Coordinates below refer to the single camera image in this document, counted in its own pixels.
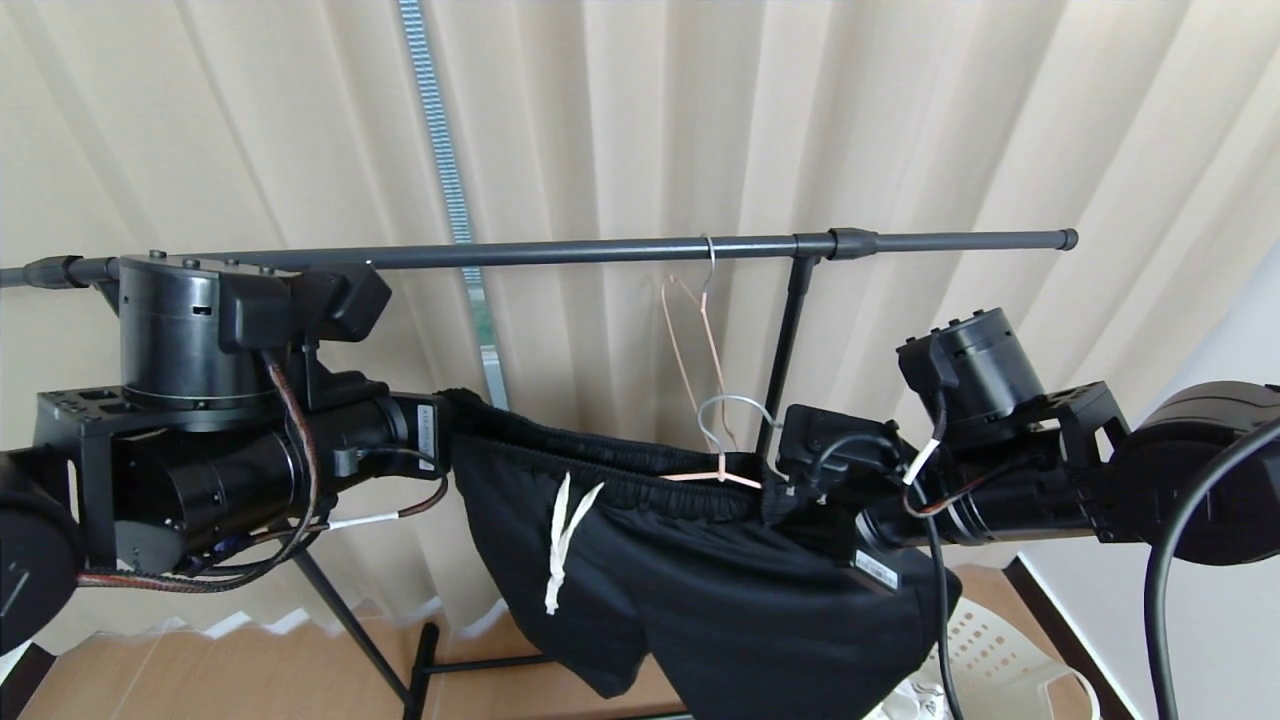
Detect black shorts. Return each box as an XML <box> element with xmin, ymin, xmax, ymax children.
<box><xmin>440</xmin><ymin>388</ymin><xmax>963</xmax><ymax>720</ymax></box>

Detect black cable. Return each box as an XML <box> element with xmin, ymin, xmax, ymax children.
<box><xmin>905</xmin><ymin>500</ymin><xmax>966</xmax><ymax>720</ymax></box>
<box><xmin>1145</xmin><ymin>415</ymin><xmax>1280</xmax><ymax>720</ymax></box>

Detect white garment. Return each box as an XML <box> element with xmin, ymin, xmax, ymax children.
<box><xmin>870</xmin><ymin>680</ymin><xmax>946</xmax><ymax>720</ymax></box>

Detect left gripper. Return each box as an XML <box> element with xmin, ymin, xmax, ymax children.
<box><xmin>332</xmin><ymin>392</ymin><xmax>453</xmax><ymax>491</ymax></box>

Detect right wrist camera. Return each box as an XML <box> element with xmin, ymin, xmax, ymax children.
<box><xmin>775</xmin><ymin>404</ymin><xmax>906</xmax><ymax>501</ymax></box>

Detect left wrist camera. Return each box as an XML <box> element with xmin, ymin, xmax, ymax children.
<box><xmin>288</xmin><ymin>263</ymin><xmax>393</xmax><ymax>401</ymax></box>

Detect pink clothes hanger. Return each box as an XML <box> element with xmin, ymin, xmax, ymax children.
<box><xmin>660</xmin><ymin>235</ymin><xmax>741</xmax><ymax>451</ymax></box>
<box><xmin>660</xmin><ymin>395</ymin><xmax>786</xmax><ymax>491</ymax></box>

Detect white laundry basket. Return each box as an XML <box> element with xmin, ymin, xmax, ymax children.
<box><xmin>920</xmin><ymin>595</ymin><xmax>1101</xmax><ymax>720</ymax></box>

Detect black clothes rack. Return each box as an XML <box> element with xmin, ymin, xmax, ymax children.
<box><xmin>0</xmin><ymin>228</ymin><xmax>1081</xmax><ymax>720</ymax></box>

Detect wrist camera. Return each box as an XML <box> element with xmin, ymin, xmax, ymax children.
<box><xmin>775</xmin><ymin>404</ymin><xmax>906</xmax><ymax>501</ymax></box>
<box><xmin>288</xmin><ymin>263</ymin><xmax>393</xmax><ymax>401</ymax></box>

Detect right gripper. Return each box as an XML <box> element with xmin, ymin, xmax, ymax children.
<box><xmin>850</xmin><ymin>498</ymin><xmax>967</xmax><ymax>593</ymax></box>

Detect beige curtain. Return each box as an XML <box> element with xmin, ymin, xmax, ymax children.
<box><xmin>0</xmin><ymin>0</ymin><xmax>1280</xmax><ymax>641</ymax></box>

